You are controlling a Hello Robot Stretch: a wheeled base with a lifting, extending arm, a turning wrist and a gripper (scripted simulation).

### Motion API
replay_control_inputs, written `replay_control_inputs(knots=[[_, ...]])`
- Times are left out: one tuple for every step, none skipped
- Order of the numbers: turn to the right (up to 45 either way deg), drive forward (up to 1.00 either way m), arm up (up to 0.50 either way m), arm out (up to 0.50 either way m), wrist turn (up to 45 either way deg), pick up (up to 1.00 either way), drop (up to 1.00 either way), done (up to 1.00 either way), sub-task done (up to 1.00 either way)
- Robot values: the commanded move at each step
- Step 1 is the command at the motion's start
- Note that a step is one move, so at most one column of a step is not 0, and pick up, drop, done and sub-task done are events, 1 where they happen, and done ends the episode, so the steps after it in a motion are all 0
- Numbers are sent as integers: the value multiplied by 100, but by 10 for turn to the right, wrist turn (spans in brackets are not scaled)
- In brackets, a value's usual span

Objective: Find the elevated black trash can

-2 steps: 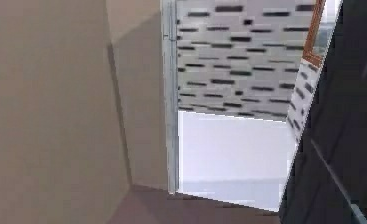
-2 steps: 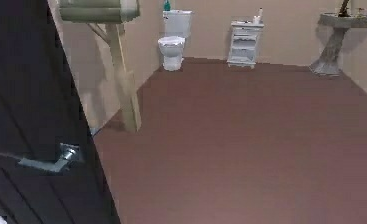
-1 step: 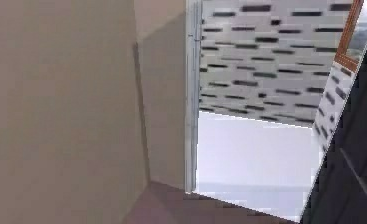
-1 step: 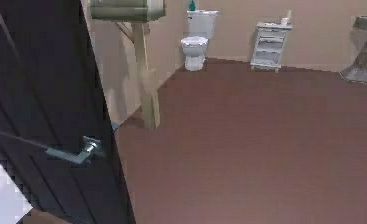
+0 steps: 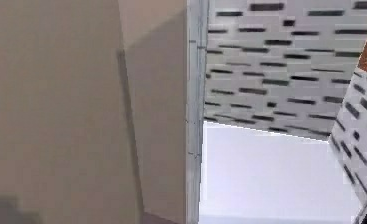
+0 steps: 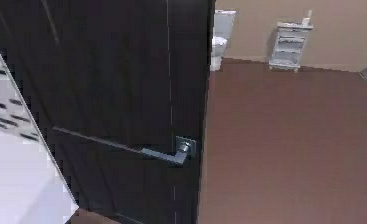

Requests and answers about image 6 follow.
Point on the white toilet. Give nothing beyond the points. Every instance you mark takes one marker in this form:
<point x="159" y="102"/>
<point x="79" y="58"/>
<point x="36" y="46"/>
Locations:
<point x="221" y="36"/>

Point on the white small shelf unit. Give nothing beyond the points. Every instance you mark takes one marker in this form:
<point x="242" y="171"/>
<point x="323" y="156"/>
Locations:
<point x="289" y="46"/>

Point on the dark brown room door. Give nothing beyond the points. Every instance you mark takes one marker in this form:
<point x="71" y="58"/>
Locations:
<point x="117" y="83"/>

